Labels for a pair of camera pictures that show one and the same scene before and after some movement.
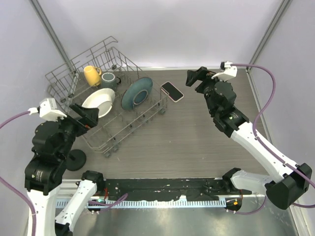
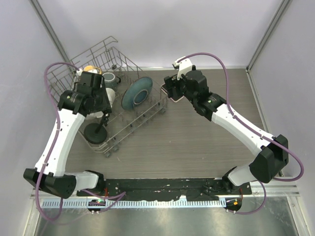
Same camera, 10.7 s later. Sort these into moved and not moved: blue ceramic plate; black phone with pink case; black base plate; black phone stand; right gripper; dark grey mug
Moved: black phone stand; right gripper
Not moved: black phone with pink case; black base plate; blue ceramic plate; dark grey mug
